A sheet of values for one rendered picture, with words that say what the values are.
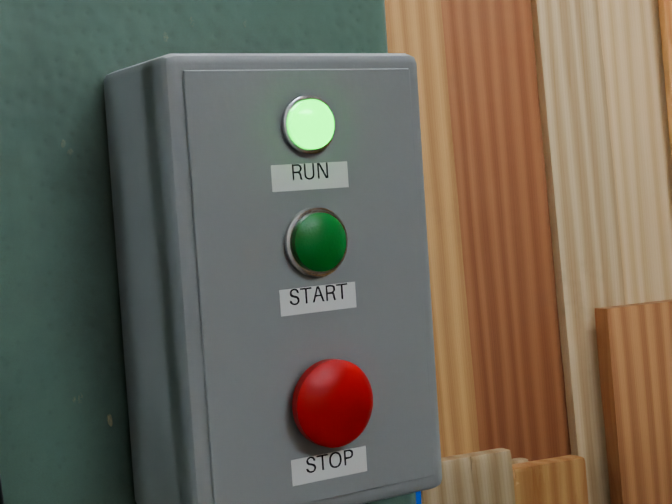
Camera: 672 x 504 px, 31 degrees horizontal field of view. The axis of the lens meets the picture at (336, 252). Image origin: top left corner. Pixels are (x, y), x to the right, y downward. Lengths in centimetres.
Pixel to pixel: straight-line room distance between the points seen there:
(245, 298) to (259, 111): 6
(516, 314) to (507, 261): 9
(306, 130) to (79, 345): 12
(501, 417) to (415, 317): 152
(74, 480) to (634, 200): 172
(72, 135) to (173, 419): 11
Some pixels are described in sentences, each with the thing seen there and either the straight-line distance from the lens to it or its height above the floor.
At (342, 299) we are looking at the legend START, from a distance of 42.
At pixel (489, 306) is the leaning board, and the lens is 194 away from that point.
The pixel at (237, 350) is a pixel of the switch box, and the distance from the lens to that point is 41.
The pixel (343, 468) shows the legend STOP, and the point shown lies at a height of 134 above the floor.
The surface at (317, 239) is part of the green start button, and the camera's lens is 41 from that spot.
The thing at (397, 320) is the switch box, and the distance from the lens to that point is 44.
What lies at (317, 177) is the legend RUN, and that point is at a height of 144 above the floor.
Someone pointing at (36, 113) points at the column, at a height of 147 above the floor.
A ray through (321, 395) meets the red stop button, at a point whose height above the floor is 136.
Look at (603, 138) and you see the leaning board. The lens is 204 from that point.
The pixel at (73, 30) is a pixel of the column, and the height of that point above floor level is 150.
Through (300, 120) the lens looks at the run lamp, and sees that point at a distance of 41.
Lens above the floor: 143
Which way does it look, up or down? 3 degrees down
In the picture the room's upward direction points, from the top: 4 degrees counter-clockwise
